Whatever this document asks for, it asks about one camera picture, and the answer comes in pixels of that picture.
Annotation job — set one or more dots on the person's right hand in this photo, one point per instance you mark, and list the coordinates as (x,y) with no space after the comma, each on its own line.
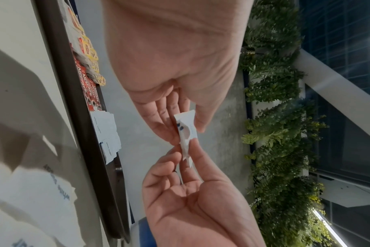
(203,212)

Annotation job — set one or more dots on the person's left hand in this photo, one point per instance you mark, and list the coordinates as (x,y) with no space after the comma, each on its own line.
(172,48)

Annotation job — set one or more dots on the white sugar packet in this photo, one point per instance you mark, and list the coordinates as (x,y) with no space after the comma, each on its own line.
(186,118)

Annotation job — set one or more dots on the row of red Nescafe sachets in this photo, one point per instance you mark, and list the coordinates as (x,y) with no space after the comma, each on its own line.
(87,84)

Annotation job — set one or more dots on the row of white sugar packets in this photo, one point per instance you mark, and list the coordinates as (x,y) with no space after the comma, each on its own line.
(111,149)
(104,125)

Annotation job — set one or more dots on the brown plastic tray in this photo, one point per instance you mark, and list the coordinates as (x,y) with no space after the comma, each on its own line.
(66,96)

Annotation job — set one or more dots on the pile of white sugar sachets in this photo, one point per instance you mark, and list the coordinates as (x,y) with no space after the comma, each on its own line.
(35,205)

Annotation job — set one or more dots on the green hedge plants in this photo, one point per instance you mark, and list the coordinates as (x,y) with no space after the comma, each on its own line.
(276,144)

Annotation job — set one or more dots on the white light strip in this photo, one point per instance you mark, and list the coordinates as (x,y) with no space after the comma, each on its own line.
(328,224)

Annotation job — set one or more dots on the white slanted beam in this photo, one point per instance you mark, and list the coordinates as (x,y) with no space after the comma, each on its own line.
(334,84)

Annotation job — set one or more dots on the glass grid building facade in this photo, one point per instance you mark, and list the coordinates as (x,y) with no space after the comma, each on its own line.
(340,29)

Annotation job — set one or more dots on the white wall-mounted box unit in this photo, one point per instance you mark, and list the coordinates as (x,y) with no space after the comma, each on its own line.
(346,190)

